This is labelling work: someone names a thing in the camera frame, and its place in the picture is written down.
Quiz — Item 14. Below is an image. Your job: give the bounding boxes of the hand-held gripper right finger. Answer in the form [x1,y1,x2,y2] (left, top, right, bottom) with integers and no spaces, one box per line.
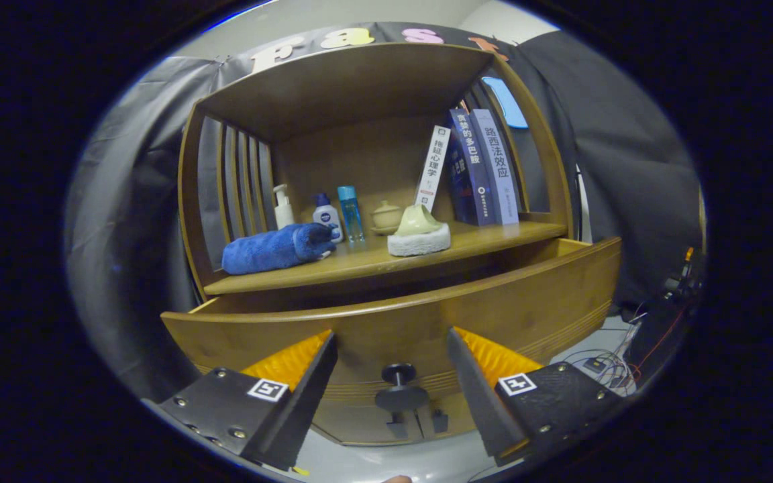
[447,326,629,468]

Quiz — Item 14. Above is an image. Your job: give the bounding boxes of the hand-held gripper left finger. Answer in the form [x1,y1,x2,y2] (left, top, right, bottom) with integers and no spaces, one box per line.
[157,330,339,476]

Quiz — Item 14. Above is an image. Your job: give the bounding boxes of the black round drawer knob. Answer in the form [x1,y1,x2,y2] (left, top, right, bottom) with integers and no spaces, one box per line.
[374,363,429,413]

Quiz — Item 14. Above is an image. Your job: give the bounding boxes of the wooden drawer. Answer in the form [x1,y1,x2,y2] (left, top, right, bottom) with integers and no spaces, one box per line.
[160,236,623,403]

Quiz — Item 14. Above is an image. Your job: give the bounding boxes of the green handled white brush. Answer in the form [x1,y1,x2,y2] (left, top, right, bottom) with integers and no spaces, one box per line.
[387,204,452,258]

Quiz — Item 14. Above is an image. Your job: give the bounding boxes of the wooden cabinet door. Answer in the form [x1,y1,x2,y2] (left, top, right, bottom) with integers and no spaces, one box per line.
[311,399,421,447]
[415,392,495,443]

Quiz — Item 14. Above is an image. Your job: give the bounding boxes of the wooden countertop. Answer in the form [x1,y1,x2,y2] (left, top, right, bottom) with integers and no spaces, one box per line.
[204,220,568,296]

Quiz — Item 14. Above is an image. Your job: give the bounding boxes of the wooden cabinet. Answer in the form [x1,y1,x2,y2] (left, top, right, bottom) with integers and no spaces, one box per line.
[160,42,623,447]

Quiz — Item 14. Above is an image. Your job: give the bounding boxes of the blue folded towel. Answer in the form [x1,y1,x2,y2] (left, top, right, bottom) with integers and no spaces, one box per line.
[221,223,339,276]

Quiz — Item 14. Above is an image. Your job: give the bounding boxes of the white bottle with blue cap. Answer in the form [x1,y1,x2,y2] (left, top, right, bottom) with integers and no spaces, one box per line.
[312,193,344,244]

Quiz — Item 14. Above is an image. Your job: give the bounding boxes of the clear blue bottle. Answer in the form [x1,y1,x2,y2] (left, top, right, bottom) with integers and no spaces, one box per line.
[338,186,366,244]

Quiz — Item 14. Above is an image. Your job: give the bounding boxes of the white pump bottle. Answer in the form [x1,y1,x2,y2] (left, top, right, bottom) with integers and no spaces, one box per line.
[273,184,295,230]

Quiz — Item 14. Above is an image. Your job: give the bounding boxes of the beige lidded teacup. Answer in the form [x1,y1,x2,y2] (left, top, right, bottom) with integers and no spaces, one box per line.
[370,200,403,236]

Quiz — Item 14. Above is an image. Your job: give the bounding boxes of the black device with orange part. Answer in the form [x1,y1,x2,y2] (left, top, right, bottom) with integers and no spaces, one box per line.
[628,248,703,376]

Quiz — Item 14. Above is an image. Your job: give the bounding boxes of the dark blue book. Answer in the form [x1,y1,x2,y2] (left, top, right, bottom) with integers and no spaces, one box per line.
[446,109,496,227]

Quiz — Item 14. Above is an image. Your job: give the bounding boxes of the pale lavender book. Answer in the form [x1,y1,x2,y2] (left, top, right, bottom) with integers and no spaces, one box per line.
[470,109,520,225]

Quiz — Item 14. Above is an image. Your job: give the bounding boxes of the white book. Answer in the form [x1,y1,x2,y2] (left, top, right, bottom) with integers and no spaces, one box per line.
[415,125,452,213]

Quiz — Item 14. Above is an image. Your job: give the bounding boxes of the tangle of floor cables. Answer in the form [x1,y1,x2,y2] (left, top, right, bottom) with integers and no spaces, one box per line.
[561,302,689,396]

